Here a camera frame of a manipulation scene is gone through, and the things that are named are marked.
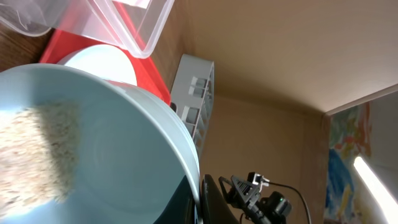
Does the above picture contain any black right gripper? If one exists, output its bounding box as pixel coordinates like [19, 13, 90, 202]
[218, 172, 270, 224]

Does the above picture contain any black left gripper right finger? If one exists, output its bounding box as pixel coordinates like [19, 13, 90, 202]
[201, 174, 239, 224]

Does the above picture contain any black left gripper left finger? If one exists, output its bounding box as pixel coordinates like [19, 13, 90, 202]
[160, 176, 196, 224]

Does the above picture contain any light blue bowl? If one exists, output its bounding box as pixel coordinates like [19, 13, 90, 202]
[1, 64, 200, 223]

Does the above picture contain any cooked rice pile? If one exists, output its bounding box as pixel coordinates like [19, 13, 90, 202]
[1, 101, 80, 217]

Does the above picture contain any grey dishwasher rack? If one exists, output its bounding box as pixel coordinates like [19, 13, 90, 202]
[170, 54, 215, 156]

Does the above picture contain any clear plastic waste bin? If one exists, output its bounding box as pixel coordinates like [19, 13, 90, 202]
[1, 0, 174, 58]

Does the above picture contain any light blue plate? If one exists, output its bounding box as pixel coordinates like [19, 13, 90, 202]
[58, 44, 137, 86]

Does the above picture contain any red serving tray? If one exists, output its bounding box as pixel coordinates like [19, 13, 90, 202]
[39, 1, 172, 106]

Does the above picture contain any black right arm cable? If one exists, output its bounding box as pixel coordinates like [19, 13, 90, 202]
[267, 182, 312, 224]

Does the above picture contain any colourful wall painting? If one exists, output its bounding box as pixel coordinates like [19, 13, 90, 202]
[323, 103, 372, 223]

